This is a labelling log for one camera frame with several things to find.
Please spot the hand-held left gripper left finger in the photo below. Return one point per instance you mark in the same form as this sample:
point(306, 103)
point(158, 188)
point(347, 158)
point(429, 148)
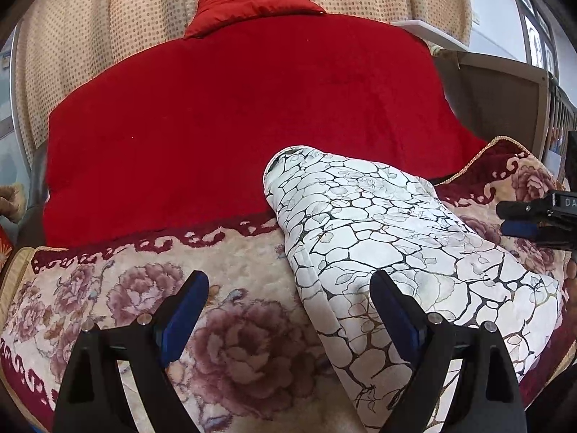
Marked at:
point(180, 318)

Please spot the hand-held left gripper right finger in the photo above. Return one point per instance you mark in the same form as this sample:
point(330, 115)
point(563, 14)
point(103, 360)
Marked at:
point(399, 320)

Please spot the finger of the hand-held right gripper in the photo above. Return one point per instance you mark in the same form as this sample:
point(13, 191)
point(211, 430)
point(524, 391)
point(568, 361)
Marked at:
point(523, 228)
point(523, 208)

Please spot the white cracked-pattern pillow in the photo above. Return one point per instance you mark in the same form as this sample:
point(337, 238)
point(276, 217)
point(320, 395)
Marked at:
point(383, 234)

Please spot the floral cream and maroon blanket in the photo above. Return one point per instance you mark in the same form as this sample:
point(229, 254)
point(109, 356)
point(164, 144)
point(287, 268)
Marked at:
point(135, 279)

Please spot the wooden railing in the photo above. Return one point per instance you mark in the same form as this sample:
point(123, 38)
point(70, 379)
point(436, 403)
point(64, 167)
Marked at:
point(561, 117)

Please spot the wooden bed headboard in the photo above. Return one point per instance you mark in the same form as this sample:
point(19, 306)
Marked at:
point(496, 99)

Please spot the framed window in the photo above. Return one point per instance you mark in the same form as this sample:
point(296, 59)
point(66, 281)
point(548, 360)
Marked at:
point(534, 22)

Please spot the red printed box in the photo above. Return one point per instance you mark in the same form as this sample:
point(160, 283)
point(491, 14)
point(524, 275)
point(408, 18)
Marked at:
point(3, 243)

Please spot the white shelf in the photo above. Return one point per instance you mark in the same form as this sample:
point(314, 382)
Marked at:
point(428, 34)

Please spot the red blanket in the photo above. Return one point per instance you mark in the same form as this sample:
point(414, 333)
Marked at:
point(225, 121)

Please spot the beige plush toy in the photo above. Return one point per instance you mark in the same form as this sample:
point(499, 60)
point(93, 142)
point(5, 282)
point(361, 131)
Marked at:
point(11, 200)

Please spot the beige curtain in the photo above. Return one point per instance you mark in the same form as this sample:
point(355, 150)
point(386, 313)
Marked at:
point(112, 9)

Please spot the red pillow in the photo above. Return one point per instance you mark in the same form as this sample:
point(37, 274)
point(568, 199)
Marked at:
point(252, 4)

